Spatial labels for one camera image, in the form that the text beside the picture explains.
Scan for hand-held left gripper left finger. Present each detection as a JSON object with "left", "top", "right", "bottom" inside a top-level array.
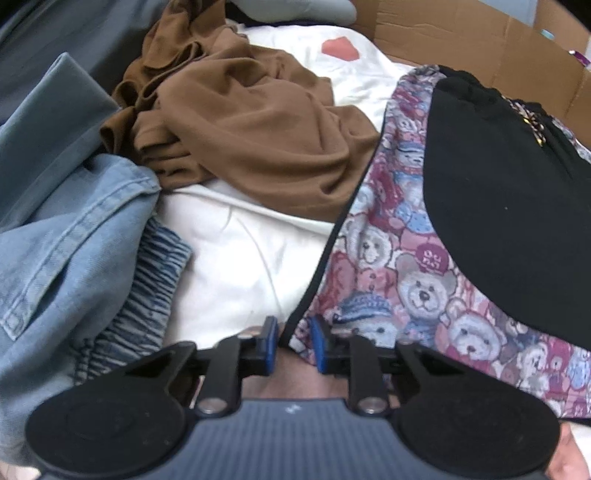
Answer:
[{"left": 121, "top": 316, "right": 279, "bottom": 418}]

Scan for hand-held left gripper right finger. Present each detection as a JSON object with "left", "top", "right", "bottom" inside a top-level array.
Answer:
[{"left": 308, "top": 316, "right": 468, "bottom": 417}]

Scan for black shorts with teddy print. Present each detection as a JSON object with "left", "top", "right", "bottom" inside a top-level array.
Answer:
[{"left": 281, "top": 65, "right": 591, "bottom": 421}]

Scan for cream bear printed blanket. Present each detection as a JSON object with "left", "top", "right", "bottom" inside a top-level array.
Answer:
[{"left": 157, "top": 21, "right": 419, "bottom": 354}]

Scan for brown garment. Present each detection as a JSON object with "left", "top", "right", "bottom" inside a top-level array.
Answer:
[{"left": 99, "top": 0, "right": 380, "bottom": 223}]

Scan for blue denim jacket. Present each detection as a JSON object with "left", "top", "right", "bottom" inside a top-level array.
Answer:
[{"left": 0, "top": 52, "right": 162, "bottom": 469}]

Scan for person's bare leg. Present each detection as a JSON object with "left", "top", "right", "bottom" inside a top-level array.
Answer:
[{"left": 547, "top": 418, "right": 591, "bottom": 480}]

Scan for black cloth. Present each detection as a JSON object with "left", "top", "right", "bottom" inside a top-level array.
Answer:
[{"left": 240, "top": 16, "right": 324, "bottom": 29}]

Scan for grey neck pillow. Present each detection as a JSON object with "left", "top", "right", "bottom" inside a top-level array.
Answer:
[{"left": 225, "top": 0, "right": 357, "bottom": 26}]

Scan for brown cardboard sheet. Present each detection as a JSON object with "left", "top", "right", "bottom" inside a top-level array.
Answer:
[{"left": 348, "top": 0, "right": 591, "bottom": 153}]

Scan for dark grey pillow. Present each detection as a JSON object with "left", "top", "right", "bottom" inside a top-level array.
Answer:
[{"left": 0, "top": 0, "right": 171, "bottom": 139}]

